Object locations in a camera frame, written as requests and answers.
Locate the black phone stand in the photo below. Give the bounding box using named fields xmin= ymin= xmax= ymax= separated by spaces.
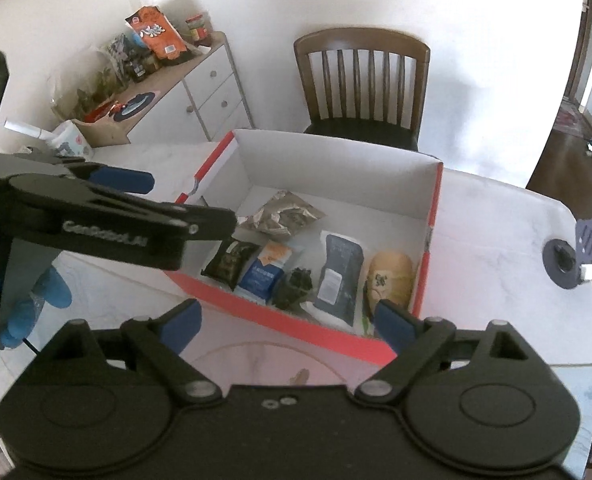
xmin=542 ymin=219 xmax=592 ymax=290

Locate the white drawer sideboard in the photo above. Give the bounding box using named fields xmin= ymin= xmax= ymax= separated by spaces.
xmin=76 ymin=32 xmax=255 ymax=148

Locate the red cardboard box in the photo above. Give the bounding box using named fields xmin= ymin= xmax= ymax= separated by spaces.
xmin=169 ymin=130 xmax=443 ymax=365

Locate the white patterned cup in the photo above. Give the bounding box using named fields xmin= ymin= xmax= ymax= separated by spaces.
xmin=46 ymin=120 xmax=94 ymax=160

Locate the orange snack bag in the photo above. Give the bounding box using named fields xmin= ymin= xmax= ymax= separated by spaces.
xmin=125 ymin=6 xmax=191 ymax=65

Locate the blue white wet wipes pack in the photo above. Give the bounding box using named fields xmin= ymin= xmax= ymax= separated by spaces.
xmin=313 ymin=231 xmax=364 ymax=330

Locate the black snack packet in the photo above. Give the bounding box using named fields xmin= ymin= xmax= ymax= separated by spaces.
xmin=200 ymin=236 xmax=260 ymax=290

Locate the far wooden chair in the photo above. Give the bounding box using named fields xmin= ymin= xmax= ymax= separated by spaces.
xmin=294 ymin=27 xmax=430 ymax=151

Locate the dark dried seaweed packet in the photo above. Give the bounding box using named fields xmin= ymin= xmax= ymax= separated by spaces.
xmin=272 ymin=268 xmax=313 ymax=310

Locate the blue gloved hand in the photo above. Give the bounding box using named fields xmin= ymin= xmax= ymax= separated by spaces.
xmin=0 ymin=266 xmax=72 ymax=350

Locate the brown foil wrapper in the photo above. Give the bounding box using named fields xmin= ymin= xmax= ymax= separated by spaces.
xmin=237 ymin=190 xmax=326 ymax=240

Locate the orange blue small packet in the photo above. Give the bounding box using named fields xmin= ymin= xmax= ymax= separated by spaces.
xmin=235 ymin=242 xmax=294 ymax=304

